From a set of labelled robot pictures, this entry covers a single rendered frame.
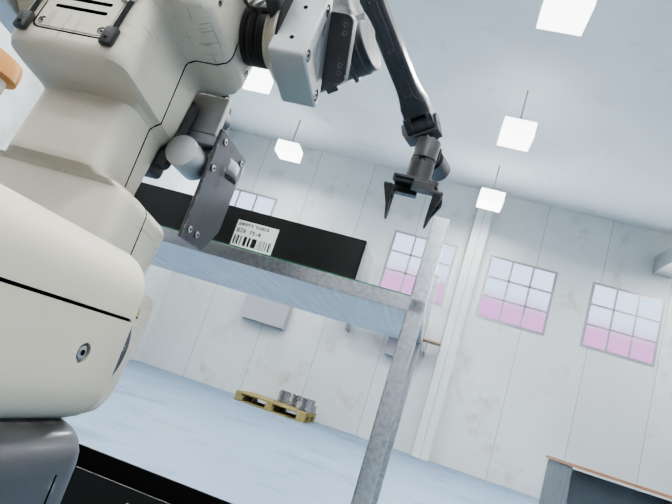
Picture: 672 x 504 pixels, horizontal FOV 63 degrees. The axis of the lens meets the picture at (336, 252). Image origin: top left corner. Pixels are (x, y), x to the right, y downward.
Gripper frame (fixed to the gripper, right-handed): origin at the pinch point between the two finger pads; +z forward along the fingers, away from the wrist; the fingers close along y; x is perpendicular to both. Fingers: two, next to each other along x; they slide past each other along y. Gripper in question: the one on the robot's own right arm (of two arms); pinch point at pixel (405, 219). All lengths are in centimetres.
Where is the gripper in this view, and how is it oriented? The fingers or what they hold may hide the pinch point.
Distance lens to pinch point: 123.3
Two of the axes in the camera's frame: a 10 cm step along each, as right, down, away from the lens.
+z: -3.1, 9.3, -2.2
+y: -9.4, -2.6, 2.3
